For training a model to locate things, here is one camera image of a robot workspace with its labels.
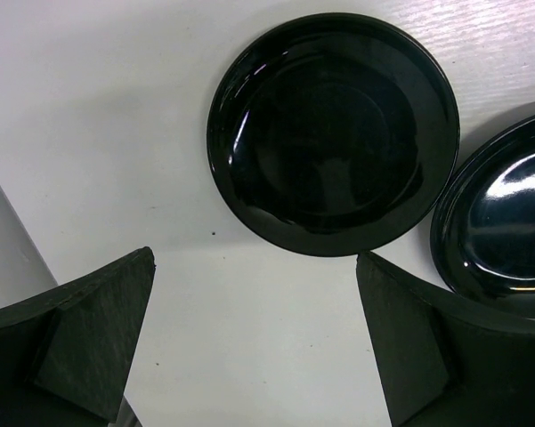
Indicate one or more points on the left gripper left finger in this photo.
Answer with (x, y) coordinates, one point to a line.
(66, 354)

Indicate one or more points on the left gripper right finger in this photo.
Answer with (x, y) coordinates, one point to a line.
(444, 360)

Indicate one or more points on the black plate centre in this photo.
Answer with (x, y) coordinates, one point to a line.
(482, 235)

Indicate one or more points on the black plate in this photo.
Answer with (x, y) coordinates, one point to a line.
(332, 134)
(482, 235)

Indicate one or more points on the black plate far left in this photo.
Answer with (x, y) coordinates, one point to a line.
(332, 134)

